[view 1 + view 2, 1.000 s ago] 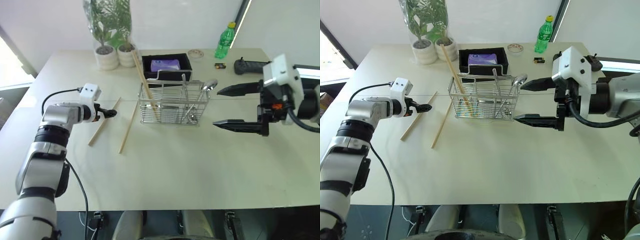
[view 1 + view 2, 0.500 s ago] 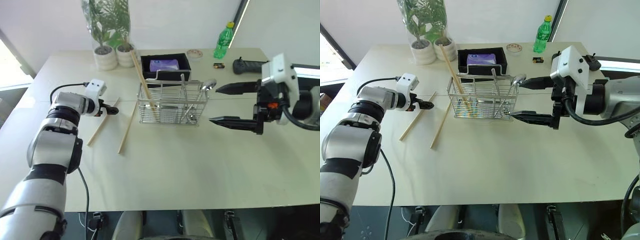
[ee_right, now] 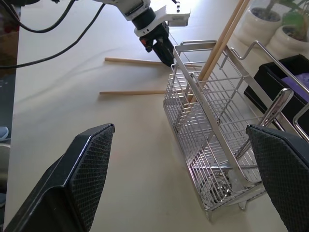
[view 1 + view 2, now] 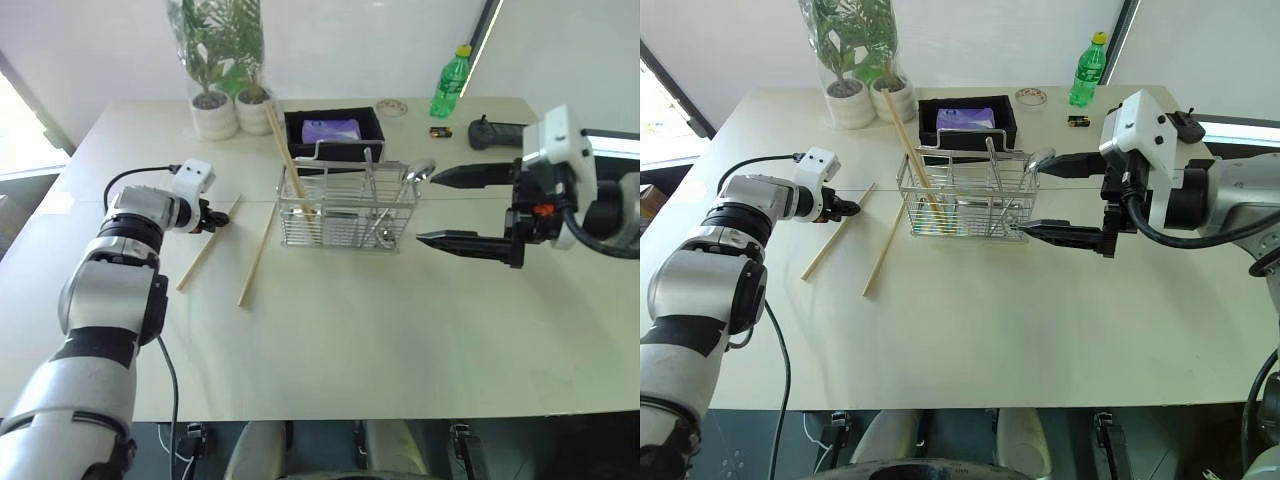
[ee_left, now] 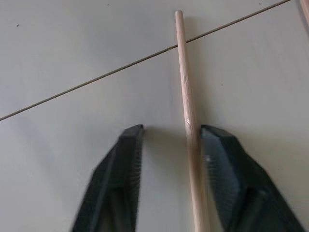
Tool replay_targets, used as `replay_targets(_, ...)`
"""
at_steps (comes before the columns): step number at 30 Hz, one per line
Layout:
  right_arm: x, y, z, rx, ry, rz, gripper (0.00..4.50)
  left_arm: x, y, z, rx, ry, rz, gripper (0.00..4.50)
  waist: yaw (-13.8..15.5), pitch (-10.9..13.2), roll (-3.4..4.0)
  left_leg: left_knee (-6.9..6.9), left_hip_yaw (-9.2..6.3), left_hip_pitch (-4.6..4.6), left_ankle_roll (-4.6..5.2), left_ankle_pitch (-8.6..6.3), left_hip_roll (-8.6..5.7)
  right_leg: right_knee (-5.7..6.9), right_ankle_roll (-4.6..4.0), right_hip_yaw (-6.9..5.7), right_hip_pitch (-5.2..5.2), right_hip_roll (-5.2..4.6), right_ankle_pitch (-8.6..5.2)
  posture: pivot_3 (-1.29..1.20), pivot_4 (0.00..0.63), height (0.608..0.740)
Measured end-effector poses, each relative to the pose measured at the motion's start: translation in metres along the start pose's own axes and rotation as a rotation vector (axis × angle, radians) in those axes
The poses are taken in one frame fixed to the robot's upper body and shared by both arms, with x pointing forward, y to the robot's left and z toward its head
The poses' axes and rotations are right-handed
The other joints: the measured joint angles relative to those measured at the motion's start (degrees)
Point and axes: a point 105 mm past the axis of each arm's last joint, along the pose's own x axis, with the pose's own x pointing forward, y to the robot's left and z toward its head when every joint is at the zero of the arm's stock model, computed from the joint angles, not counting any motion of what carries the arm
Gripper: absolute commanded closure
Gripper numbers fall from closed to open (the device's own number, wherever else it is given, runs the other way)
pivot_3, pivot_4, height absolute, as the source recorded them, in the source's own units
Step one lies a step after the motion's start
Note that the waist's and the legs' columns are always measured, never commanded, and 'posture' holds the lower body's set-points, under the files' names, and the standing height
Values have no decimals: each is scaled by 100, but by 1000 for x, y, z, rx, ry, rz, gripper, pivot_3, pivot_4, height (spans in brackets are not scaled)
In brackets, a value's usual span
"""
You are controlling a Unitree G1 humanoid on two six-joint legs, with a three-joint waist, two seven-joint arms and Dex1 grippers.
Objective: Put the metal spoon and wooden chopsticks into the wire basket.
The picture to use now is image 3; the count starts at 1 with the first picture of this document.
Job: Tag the metal spoon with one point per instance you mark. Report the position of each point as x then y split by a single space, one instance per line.
280 102

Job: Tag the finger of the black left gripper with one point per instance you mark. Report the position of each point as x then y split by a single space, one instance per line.
162 54
170 52

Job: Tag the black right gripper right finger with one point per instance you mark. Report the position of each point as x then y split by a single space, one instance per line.
282 169

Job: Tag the light blue shoe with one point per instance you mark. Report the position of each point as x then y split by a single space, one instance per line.
3 133

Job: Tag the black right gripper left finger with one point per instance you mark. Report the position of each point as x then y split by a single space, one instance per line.
91 164

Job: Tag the purple item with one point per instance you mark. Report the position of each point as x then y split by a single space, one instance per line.
298 81

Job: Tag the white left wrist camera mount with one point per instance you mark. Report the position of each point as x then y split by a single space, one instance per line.
178 14

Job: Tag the wooden chopstick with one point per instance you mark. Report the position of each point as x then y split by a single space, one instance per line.
233 27
130 60
130 92
227 27

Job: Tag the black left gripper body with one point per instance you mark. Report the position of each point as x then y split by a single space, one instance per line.
157 35

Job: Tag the white ribbed plant pot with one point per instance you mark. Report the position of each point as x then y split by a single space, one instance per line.
282 42
256 27

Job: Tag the black rectangular box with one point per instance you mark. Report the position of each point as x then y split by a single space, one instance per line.
270 79

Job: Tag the green potted plant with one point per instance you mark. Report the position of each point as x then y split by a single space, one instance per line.
297 21
266 10

